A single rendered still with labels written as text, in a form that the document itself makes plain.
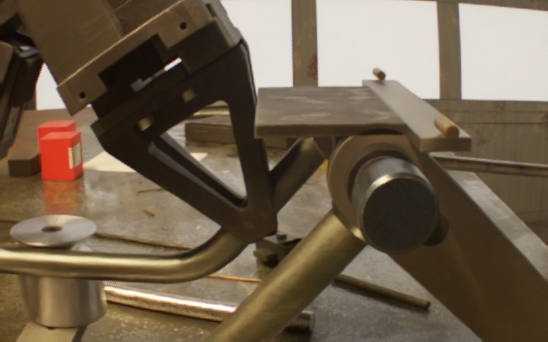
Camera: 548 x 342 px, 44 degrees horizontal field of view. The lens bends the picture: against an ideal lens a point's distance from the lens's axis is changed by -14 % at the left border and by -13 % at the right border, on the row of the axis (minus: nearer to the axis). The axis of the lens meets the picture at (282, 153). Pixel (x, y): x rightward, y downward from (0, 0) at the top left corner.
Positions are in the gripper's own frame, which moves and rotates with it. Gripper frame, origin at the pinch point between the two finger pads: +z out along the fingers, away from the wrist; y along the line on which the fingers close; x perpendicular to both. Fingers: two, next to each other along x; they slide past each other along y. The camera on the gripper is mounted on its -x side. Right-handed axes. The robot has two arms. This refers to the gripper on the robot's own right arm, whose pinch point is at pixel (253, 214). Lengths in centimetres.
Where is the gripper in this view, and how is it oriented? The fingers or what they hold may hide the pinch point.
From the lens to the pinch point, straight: 32.6
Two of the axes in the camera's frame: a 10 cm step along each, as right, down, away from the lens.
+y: 0.2, 2.1, -9.8
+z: 5.2, 8.4, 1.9
